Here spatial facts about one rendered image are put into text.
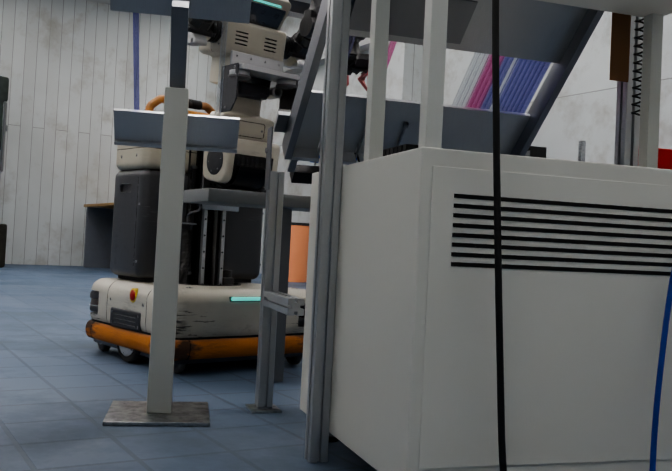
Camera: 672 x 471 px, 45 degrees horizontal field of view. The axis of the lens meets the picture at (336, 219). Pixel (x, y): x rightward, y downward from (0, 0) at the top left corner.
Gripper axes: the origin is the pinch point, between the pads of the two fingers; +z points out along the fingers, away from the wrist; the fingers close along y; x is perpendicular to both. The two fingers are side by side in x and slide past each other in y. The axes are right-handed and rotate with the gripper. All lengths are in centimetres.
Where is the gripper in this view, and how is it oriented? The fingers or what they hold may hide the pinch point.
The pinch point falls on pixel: (357, 83)
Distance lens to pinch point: 233.9
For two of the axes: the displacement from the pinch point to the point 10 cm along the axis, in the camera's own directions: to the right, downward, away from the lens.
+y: 9.5, 0.4, 2.9
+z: 1.4, 8.1, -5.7
